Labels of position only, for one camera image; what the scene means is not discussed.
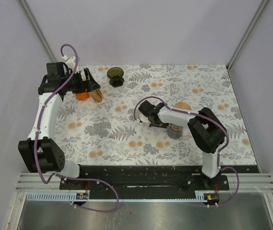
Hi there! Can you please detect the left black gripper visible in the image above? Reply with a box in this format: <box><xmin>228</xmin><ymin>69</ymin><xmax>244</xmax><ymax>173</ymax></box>
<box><xmin>61</xmin><ymin>68</ymin><xmax>100</xmax><ymax>94</ymax></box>

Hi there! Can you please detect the glass coffee carafe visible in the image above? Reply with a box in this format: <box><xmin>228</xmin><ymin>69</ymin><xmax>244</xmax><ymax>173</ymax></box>
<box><xmin>166</xmin><ymin>124</ymin><xmax>183</xmax><ymax>139</ymax></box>

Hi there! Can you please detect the brown paper coffee filter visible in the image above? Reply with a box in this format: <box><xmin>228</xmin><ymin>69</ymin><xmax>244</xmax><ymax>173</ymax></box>
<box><xmin>173</xmin><ymin>102</ymin><xmax>191</xmax><ymax>110</ymax></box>

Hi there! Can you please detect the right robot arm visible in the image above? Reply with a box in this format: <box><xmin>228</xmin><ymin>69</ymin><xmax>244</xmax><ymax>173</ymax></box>
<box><xmin>133</xmin><ymin>97</ymin><xmax>229</xmax><ymax>190</ymax></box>

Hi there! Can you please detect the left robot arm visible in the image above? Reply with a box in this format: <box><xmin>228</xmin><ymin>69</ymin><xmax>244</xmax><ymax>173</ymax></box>
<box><xmin>18</xmin><ymin>61</ymin><xmax>101</xmax><ymax>189</ymax></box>

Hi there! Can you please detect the brown coffee filter stack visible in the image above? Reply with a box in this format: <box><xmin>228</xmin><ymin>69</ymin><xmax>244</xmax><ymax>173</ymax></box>
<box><xmin>89</xmin><ymin>89</ymin><xmax>105</xmax><ymax>103</ymax></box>

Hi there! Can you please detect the dark green dripper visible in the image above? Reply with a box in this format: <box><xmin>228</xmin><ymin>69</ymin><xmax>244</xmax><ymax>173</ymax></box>
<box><xmin>107</xmin><ymin>67</ymin><xmax>124</xmax><ymax>88</ymax></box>

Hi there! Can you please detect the glass of orange liquid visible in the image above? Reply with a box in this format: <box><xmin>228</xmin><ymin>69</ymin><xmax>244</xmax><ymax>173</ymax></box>
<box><xmin>75</xmin><ymin>92</ymin><xmax>90</xmax><ymax>101</ymax></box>

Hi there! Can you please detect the floral tablecloth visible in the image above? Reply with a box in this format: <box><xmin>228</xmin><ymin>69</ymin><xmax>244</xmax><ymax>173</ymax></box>
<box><xmin>54</xmin><ymin>64</ymin><xmax>256</xmax><ymax>165</ymax></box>

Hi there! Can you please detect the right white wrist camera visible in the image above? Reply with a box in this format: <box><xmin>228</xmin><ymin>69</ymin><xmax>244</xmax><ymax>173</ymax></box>
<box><xmin>139</xmin><ymin>114</ymin><xmax>150</xmax><ymax>124</ymax></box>

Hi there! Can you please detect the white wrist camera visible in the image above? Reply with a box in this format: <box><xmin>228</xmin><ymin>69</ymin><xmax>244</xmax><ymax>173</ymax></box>
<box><xmin>61</xmin><ymin>55</ymin><xmax>79</xmax><ymax>72</ymax></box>
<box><xmin>139</xmin><ymin>114</ymin><xmax>150</xmax><ymax>124</ymax></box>

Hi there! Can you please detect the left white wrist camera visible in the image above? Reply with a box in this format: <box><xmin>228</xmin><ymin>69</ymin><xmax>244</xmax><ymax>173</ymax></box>
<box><xmin>61</xmin><ymin>55</ymin><xmax>79</xmax><ymax>72</ymax></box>

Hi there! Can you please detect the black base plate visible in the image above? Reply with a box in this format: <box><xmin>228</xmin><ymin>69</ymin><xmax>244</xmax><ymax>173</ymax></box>
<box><xmin>59</xmin><ymin>165</ymin><xmax>229</xmax><ymax>192</ymax></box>

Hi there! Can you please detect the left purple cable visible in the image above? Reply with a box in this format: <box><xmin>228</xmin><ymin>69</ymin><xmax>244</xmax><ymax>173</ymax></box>
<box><xmin>32</xmin><ymin>44</ymin><xmax>119</xmax><ymax>212</ymax></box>

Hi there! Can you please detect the white slotted cable duct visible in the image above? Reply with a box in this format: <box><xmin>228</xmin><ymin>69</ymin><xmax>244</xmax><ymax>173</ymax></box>
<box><xmin>26</xmin><ymin>192</ymin><xmax>209</xmax><ymax>204</ymax></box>

